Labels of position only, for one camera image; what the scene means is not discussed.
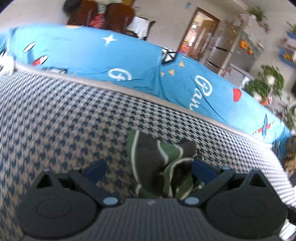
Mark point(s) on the silver refrigerator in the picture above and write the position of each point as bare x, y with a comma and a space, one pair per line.
222, 48

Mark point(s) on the brown wooden chair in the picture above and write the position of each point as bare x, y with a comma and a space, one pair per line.
81, 11
118, 17

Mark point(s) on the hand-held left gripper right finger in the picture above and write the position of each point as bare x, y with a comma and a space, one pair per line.
203, 170

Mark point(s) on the green brown striped t-shirt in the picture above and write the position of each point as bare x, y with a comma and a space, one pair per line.
159, 162

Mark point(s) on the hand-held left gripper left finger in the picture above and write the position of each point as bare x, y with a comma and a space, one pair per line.
96, 170

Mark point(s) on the blue printed bolster cushion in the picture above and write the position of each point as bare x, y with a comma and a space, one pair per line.
129, 58

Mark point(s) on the orange fridge magnet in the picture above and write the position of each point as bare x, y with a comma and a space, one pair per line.
243, 44

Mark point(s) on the table with white cloth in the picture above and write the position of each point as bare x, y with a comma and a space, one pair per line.
138, 26

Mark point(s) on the brown wooden door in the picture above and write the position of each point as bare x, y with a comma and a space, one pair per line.
201, 34

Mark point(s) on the leafy potted plant white pot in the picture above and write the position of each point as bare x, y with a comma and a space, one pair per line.
266, 83

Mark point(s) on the brown patterned blanket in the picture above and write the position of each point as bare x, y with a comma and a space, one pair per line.
291, 155

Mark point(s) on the white chest freezer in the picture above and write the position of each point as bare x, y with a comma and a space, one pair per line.
235, 74

